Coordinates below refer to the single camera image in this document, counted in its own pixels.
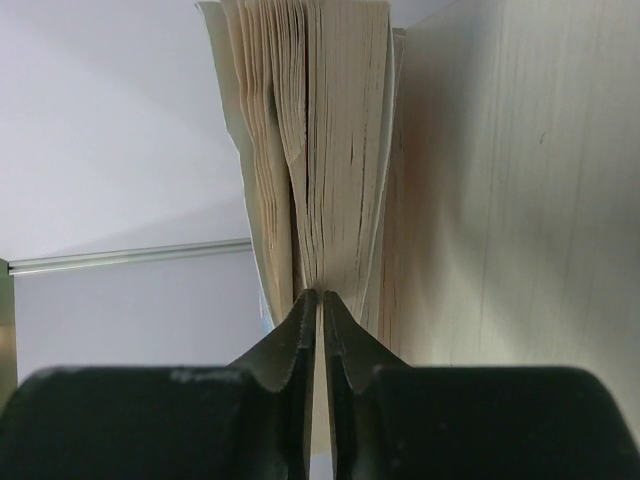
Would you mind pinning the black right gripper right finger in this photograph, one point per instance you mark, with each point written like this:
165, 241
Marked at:
390, 420

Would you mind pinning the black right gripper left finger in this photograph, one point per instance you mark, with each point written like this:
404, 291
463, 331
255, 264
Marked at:
250, 419

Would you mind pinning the blue 26-storey treehouse book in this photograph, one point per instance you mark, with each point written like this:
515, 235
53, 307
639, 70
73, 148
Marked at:
308, 93

